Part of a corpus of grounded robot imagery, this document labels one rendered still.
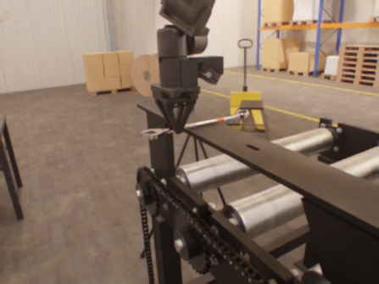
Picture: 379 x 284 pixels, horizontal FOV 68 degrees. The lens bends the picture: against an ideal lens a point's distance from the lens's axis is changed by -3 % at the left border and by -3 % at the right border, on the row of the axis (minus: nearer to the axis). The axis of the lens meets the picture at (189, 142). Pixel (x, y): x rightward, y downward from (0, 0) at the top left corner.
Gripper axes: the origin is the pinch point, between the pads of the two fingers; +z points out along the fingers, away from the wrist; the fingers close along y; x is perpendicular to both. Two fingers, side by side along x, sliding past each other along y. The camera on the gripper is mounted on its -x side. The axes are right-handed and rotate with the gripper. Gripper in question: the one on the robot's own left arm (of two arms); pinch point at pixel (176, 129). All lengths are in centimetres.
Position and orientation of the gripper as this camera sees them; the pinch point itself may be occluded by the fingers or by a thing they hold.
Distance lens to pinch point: 60.6
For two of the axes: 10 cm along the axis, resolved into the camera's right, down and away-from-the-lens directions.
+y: -4.9, -2.8, 8.2
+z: 0.4, 9.4, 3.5
